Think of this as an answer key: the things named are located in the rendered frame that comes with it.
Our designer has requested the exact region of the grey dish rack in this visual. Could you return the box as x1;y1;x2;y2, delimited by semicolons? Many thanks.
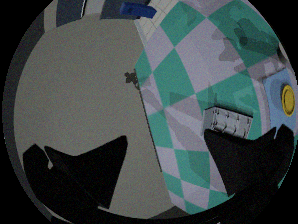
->
200;105;253;139

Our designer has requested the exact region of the light blue flat mat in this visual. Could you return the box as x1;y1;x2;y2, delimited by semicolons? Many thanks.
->
262;68;297;131

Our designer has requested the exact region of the olive-gold round plate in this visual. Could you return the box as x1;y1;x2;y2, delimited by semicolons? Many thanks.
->
281;84;295;116

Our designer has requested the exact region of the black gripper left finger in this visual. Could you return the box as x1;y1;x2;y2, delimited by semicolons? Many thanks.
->
44;135;128;209

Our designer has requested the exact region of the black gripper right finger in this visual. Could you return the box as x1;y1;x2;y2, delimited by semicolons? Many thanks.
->
204;127;277;197

